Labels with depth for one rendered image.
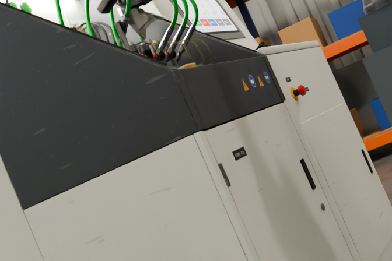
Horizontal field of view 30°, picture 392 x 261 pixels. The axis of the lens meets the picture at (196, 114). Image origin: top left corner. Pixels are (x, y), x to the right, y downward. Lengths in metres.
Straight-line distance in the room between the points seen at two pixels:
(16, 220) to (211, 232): 0.58
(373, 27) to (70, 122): 0.82
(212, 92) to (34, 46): 0.48
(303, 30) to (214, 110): 5.62
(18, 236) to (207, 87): 0.66
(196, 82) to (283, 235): 0.47
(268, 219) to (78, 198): 0.49
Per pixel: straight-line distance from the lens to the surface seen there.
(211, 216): 1.77
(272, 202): 1.97
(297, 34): 7.46
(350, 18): 7.38
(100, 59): 1.85
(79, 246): 1.98
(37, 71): 1.95
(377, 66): 1.93
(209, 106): 1.84
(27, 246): 2.08
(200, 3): 2.90
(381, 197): 2.99
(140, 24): 2.16
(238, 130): 1.95
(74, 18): 2.57
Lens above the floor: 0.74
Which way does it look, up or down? 3 degrees up
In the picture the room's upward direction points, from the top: 23 degrees counter-clockwise
